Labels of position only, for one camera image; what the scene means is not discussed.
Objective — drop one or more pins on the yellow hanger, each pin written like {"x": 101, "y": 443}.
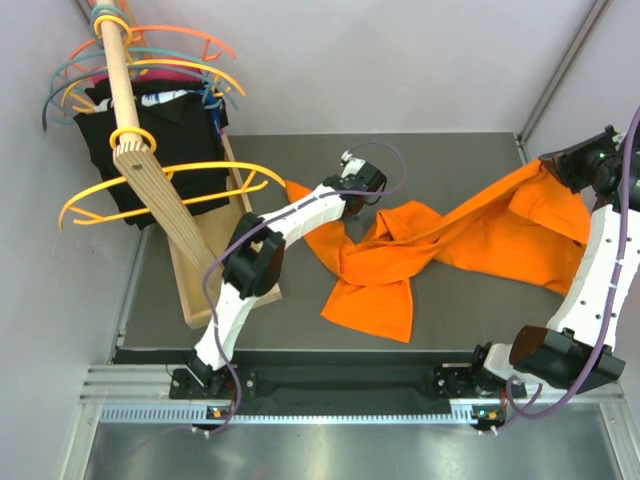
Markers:
{"x": 132, "y": 211}
{"x": 64, "y": 90}

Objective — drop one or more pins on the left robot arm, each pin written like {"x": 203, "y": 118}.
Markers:
{"x": 252, "y": 262}

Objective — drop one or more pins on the corner aluminium profile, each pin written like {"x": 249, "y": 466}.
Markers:
{"x": 587, "y": 25}

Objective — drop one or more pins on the orange hanger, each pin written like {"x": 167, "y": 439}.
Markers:
{"x": 113, "y": 50}

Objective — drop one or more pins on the wooden rack pole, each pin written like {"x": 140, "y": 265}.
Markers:
{"x": 133, "y": 156}

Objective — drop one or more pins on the aluminium frame rail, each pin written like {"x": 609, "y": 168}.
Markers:
{"x": 126, "y": 415}

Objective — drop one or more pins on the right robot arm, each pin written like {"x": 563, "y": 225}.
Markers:
{"x": 555, "y": 354}

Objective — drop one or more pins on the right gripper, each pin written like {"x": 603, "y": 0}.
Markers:
{"x": 563, "y": 162}

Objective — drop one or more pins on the blue hanging garment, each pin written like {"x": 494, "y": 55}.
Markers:
{"x": 216, "y": 107}

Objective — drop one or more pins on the pink hanging garment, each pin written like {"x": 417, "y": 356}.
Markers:
{"x": 167, "y": 72}

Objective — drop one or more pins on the wooden rack base tray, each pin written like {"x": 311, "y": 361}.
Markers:
{"x": 216, "y": 227}

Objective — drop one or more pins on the orange trousers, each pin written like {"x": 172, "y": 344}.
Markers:
{"x": 526, "y": 227}

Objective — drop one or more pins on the black hanging garment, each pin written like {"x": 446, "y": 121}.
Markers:
{"x": 185, "y": 132}

